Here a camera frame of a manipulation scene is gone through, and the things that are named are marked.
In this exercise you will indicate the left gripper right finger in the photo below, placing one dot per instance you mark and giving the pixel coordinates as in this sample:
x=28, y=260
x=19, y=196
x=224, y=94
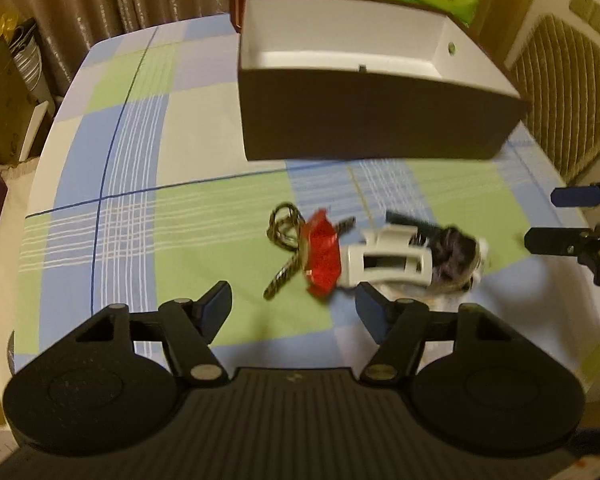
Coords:
x=398, y=327

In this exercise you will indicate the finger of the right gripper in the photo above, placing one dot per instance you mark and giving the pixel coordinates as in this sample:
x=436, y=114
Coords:
x=558, y=241
x=576, y=196

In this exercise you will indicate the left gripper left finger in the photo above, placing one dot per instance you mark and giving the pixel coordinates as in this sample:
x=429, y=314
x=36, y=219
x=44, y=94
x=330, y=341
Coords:
x=189, y=327

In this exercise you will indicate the white hair claw clip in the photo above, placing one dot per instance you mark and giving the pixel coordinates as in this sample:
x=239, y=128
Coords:
x=387, y=255

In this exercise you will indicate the dark purple velvet scrunchie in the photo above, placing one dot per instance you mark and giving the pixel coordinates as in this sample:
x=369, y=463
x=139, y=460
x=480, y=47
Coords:
x=455, y=256

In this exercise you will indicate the red snack packet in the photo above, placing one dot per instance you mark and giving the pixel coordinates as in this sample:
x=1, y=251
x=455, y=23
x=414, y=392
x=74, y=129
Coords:
x=321, y=254

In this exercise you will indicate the green lip gel tube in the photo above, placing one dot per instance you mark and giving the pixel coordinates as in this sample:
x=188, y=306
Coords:
x=423, y=227

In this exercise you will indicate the quilted gold chair cushion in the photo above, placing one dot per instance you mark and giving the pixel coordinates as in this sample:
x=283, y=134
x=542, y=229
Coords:
x=559, y=69

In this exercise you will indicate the checked tablecloth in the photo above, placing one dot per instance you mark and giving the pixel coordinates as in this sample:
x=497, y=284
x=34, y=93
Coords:
x=143, y=194

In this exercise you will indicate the brown cardboard box white inside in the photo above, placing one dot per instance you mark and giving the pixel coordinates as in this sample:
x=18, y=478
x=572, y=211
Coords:
x=361, y=79

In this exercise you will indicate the wall power socket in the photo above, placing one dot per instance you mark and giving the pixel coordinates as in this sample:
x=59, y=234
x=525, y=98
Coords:
x=588, y=11

